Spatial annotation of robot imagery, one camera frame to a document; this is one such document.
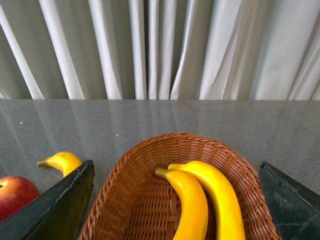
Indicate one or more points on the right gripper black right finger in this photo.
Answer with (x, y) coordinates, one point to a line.
(294, 208)

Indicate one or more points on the right brown wicker basket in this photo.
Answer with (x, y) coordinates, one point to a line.
(135, 204)

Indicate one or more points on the red apple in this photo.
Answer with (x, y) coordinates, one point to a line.
(15, 193)

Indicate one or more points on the yellow banana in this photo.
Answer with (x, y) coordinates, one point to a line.
(228, 217)
(65, 162)
(193, 223)

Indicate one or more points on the white pleated curtain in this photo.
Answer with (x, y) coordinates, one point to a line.
(160, 49)

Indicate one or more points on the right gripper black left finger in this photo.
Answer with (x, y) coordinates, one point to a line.
(58, 213)

